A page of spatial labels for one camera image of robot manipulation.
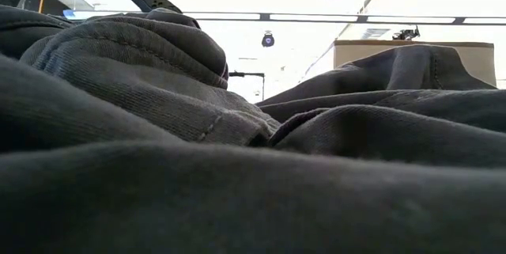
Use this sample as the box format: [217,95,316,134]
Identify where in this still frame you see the black overhead camera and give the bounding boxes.
[261,30,276,48]

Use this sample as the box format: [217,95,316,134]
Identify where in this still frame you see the dark grey trousers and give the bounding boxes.
[0,4,506,254]

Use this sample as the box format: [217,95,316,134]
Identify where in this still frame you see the black overhead frame bar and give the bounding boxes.
[62,9,506,26]

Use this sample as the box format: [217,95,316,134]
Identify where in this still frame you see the black background stand frame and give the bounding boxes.
[228,71,266,101]

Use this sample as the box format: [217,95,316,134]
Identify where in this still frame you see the beige fabric storage bin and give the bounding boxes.
[334,40,497,88]

